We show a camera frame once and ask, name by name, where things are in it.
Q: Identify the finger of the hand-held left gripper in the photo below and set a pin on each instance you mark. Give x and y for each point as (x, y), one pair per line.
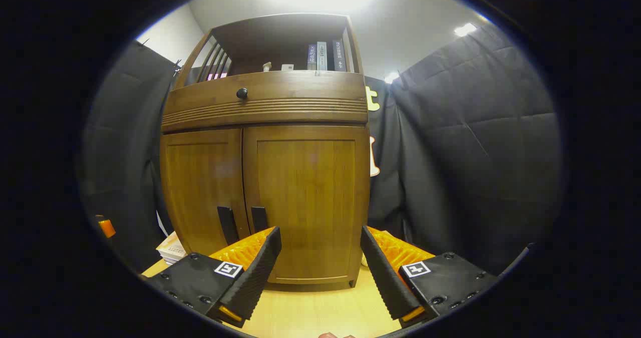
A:
(106, 227)

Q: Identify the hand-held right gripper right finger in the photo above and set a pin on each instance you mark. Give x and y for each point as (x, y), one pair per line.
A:
(388, 278)

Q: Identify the thick white book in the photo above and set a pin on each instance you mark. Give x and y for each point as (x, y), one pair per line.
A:
(175, 260)

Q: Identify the wooden cabinet drawer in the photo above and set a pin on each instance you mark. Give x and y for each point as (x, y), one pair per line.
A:
(300, 90)

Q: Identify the black round drawer knob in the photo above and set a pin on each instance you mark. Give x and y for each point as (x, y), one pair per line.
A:
(242, 93)

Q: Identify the wooden shoe cabinet door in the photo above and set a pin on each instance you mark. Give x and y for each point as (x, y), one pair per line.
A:
(305, 193)
(200, 188)

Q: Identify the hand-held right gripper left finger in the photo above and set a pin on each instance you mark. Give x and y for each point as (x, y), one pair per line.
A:
(255, 273)

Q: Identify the blue-spined book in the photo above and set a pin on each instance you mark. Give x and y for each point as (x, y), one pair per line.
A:
(312, 57)

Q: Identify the wooden double-door shoe cabinet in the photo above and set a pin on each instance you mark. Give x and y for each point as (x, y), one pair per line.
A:
(280, 42)

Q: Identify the grey-spined book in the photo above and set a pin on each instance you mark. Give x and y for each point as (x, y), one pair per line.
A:
(322, 56)

